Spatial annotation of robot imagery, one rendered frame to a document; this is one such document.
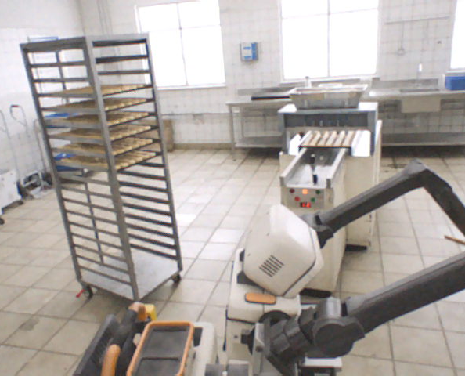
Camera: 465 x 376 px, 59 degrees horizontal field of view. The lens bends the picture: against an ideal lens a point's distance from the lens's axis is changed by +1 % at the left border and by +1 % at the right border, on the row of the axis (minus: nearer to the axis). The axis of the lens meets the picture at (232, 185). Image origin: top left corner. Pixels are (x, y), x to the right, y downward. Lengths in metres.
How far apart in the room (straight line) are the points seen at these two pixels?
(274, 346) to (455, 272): 0.38
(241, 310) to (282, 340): 0.14
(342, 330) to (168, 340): 0.62
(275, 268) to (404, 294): 0.28
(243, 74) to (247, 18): 0.81
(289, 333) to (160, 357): 0.48
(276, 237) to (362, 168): 2.36
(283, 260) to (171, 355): 0.48
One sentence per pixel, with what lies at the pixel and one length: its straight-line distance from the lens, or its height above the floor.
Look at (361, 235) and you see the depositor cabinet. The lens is 3.48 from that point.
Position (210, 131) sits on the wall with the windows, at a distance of 7.01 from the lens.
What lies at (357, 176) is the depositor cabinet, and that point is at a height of 0.67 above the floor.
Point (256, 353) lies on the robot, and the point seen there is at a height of 1.12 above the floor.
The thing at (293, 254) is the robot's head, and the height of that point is 1.27.
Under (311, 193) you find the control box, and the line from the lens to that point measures 2.60.
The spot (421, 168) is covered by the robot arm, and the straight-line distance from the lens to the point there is 1.27.
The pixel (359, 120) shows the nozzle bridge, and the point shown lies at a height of 1.09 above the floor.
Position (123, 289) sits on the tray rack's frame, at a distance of 3.09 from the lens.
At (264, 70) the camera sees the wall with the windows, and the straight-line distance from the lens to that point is 6.61.
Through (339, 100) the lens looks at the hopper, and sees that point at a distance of 3.22.
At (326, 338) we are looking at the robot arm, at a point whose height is 1.18.
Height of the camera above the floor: 1.75
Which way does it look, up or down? 20 degrees down
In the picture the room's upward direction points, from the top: 5 degrees counter-clockwise
